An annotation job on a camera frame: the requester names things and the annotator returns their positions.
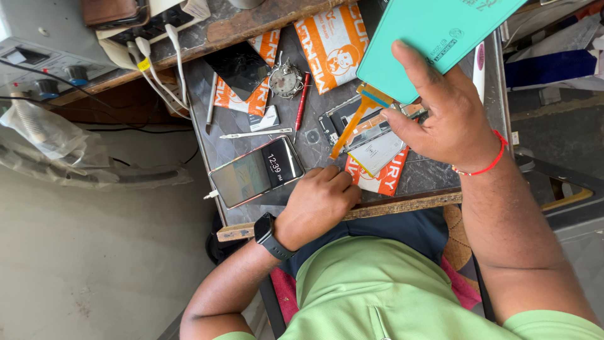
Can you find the small clear round disc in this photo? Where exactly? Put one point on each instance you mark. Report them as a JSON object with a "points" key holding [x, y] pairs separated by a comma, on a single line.
{"points": [[312, 137]]}

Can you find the white power strip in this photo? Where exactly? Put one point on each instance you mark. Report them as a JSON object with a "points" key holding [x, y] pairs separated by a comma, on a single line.
{"points": [[155, 28]]}

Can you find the grey flat phone battery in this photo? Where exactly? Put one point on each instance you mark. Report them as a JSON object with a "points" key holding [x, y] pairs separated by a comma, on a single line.
{"points": [[382, 153]]}

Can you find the small white black card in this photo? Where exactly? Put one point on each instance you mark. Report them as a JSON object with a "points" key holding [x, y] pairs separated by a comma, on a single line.
{"points": [[264, 120]]}

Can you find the long orange white packet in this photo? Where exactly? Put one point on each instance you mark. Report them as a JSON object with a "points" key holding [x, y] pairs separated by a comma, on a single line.
{"points": [[236, 99]]}

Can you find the woven seat cushion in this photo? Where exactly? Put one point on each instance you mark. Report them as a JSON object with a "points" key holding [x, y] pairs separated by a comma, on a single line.
{"points": [[455, 245]]}

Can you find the large orange white packet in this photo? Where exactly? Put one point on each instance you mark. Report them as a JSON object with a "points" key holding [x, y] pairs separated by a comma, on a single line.
{"points": [[325, 42]]}

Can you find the heap of papers and boxes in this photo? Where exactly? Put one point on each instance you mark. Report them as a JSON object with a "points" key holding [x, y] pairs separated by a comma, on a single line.
{"points": [[552, 66]]}

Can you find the red screwdriver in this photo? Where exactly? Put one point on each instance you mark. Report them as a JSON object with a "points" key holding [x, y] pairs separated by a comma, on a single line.
{"points": [[302, 101]]}

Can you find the black smartwatch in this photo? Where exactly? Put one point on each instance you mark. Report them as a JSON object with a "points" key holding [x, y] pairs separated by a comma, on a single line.
{"points": [[266, 234]]}

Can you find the black cracked glass screen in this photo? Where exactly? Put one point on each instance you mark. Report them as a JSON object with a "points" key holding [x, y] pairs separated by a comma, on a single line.
{"points": [[238, 68]]}

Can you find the smartphone with lit screen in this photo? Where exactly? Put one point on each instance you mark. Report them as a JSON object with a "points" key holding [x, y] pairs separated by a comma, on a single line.
{"points": [[255, 172]]}

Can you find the small orange white packet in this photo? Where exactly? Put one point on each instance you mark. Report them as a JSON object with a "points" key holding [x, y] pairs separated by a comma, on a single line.
{"points": [[387, 182]]}

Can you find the person's right hand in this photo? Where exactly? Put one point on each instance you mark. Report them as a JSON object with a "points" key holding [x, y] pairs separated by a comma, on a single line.
{"points": [[453, 127]]}

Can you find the teal display panel orange flex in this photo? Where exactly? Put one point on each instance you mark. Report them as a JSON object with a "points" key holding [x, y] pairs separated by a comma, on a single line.
{"points": [[424, 28]]}

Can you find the opened phone frame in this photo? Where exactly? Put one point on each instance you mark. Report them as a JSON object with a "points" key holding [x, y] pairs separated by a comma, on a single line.
{"points": [[337, 120]]}

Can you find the grey power supply unit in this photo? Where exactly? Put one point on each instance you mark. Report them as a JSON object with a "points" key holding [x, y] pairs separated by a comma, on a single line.
{"points": [[28, 28]]}

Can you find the navy trousers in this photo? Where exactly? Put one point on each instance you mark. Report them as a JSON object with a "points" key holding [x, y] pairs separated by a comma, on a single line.
{"points": [[401, 226]]}

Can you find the green shirt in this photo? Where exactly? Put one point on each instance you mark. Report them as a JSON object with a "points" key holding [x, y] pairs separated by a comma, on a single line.
{"points": [[377, 292]]}

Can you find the white charging plug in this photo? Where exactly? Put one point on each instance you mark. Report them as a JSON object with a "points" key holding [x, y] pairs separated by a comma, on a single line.
{"points": [[212, 194]]}

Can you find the person's left hand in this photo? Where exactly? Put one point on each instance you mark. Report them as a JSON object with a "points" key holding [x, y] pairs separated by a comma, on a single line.
{"points": [[314, 207]]}

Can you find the silver metal pry tool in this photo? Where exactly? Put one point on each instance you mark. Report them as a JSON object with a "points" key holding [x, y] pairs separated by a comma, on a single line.
{"points": [[212, 99]]}

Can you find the brown wallet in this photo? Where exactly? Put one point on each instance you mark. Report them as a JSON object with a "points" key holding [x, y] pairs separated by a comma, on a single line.
{"points": [[108, 12]]}

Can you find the white pen-shaped tool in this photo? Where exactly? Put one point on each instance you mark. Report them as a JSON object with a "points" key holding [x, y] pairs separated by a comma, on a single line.
{"points": [[479, 75]]}

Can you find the round metal mechanism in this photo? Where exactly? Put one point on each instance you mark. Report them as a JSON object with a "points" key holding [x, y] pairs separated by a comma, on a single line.
{"points": [[285, 80]]}

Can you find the white round container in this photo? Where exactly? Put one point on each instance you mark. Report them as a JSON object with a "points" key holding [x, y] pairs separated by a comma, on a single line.
{"points": [[245, 3]]}

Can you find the person's left fingers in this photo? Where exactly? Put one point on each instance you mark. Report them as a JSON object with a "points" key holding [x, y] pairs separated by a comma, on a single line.
{"points": [[339, 184]]}

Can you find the black yellow frame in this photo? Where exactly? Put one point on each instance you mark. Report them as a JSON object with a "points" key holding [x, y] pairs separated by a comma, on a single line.
{"points": [[566, 174]]}

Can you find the clear plastic bag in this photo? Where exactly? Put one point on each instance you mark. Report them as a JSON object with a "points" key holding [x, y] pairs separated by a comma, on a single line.
{"points": [[56, 137]]}

